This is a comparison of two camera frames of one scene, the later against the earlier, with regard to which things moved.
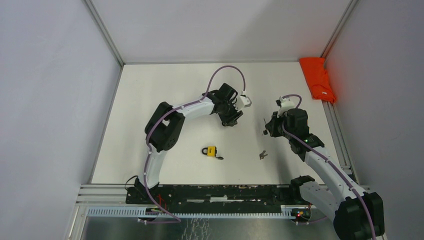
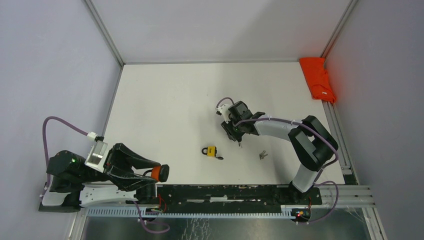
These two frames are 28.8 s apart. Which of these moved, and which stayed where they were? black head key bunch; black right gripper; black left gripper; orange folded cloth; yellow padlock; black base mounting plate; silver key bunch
Moved: black left gripper; black right gripper; black head key bunch
Stayed: yellow padlock; orange folded cloth; silver key bunch; black base mounting plate
